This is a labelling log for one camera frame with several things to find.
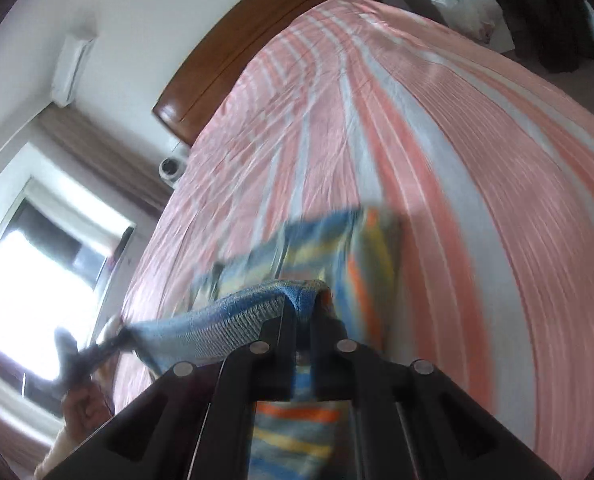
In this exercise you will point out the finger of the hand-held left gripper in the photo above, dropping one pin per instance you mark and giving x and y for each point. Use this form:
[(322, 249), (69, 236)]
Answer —
[(104, 342)]

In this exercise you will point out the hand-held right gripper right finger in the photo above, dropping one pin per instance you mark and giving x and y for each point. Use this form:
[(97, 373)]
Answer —
[(327, 360)]

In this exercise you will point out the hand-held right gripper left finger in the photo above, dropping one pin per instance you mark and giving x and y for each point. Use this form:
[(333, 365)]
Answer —
[(277, 360)]

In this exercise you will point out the striped knit sweater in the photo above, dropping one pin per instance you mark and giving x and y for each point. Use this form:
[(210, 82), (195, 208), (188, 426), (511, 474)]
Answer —
[(317, 255)]

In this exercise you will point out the person's left forearm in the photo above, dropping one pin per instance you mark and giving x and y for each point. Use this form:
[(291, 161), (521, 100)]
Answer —
[(57, 455)]

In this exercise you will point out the dark clothes pile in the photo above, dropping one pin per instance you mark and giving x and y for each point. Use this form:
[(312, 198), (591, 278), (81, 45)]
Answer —
[(122, 245)]

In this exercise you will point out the person's left hand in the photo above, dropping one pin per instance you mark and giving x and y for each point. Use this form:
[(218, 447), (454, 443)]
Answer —
[(84, 410)]

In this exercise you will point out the window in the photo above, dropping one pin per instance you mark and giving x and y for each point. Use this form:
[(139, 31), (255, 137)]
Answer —
[(37, 285)]

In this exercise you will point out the small white fan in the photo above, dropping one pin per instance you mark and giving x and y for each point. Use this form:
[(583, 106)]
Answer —
[(169, 167)]

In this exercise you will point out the brown curtain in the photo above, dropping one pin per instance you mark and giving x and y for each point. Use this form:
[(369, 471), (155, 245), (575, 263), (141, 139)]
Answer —
[(102, 155)]

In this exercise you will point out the pink striped bedspread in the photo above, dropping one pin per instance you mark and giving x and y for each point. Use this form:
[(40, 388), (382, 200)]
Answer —
[(427, 160)]

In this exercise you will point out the white air conditioner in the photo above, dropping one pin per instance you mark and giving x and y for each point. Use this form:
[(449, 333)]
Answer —
[(72, 70)]

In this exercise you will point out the wooden headboard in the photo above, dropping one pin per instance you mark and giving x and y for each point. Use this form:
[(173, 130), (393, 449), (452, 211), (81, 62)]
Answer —
[(217, 80)]

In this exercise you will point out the white plastic bag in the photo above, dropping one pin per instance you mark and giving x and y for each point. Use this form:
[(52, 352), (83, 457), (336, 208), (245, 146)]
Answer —
[(469, 10)]

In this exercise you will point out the black jacket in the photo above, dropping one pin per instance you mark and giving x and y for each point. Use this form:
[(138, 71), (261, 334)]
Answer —
[(552, 25)]

